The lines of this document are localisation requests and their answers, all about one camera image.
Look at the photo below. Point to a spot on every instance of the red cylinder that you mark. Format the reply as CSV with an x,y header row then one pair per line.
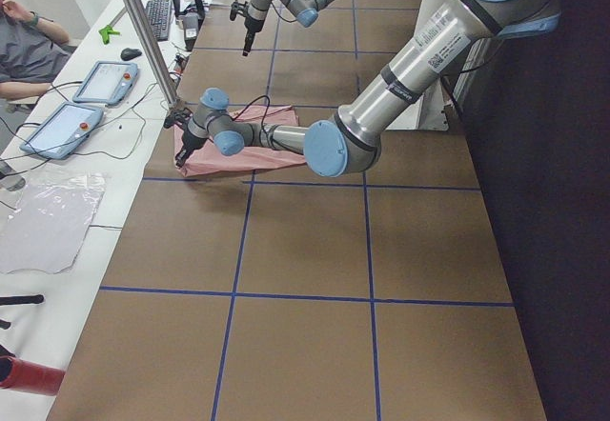
x,y
25,376

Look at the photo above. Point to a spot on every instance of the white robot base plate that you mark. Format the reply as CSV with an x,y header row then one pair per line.
x,y
426,114

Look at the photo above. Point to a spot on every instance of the teach pendant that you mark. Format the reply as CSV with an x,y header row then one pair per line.
x,y
63,131
108,82

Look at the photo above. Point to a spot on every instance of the far teach pendant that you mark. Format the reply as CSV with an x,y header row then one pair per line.
x,y
108,82

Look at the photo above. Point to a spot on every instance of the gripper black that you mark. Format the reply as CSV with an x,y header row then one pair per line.
x,y
187,144
250,27

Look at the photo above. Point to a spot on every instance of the clear plastic bag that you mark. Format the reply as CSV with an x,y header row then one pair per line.
x,y
47,230

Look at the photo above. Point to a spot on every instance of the black keyboard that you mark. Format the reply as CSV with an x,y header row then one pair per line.
x,y
159,14

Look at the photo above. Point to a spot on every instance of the aluminium frame post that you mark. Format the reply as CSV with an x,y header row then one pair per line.
x,y
144,31

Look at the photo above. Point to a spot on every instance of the seated person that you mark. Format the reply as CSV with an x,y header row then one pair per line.
x,y
33,51

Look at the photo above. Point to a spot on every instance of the black computer mouse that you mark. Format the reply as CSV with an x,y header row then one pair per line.
x,y
128,54

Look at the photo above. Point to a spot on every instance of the green plastic tool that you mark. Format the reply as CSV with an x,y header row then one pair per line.
x,y
106,33

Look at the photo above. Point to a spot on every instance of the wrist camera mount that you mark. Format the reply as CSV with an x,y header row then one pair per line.
x,y
178,118
239,9

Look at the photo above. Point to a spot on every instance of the near teach pendant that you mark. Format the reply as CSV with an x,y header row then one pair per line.
x,y
63,131

